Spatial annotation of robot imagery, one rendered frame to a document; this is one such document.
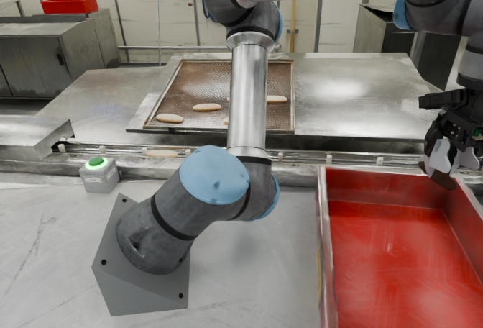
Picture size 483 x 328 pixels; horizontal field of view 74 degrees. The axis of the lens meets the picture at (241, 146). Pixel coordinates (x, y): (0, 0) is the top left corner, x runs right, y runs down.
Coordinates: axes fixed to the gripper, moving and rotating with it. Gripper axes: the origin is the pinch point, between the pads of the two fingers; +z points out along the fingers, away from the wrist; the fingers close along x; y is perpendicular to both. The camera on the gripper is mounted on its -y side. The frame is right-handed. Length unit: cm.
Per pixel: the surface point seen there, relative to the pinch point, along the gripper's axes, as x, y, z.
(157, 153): -62, -39, 14
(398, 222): -3.7, -1.8, 16.2
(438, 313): -9.4, 19.9, 16.1
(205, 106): -45, -57, 8
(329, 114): -4.2, -45.4, 8.5
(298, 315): -33.2, 15.9, 16.7
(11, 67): -231, -298, 54
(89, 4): -166, -384, 9
